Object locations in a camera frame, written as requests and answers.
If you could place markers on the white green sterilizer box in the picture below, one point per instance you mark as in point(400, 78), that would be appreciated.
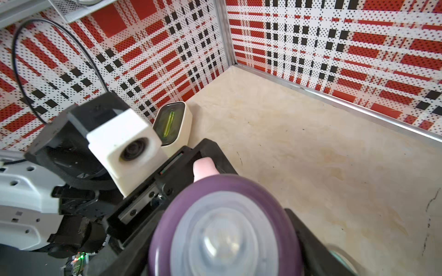
point(173, 126)

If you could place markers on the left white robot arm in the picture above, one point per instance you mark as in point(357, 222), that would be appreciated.
point(96, 175)

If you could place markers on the white wire shelf basket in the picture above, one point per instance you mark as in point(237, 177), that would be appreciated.
point(73, 10)

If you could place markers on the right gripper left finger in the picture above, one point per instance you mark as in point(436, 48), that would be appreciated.
point(132, 261)

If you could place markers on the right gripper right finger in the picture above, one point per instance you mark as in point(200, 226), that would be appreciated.
point(317, 260)

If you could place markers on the green circuit board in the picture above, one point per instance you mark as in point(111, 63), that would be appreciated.
point(76, 265)

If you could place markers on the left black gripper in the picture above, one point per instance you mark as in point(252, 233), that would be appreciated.
point(159, 190)

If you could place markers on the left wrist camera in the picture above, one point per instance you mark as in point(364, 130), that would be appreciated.
point(123, 142)

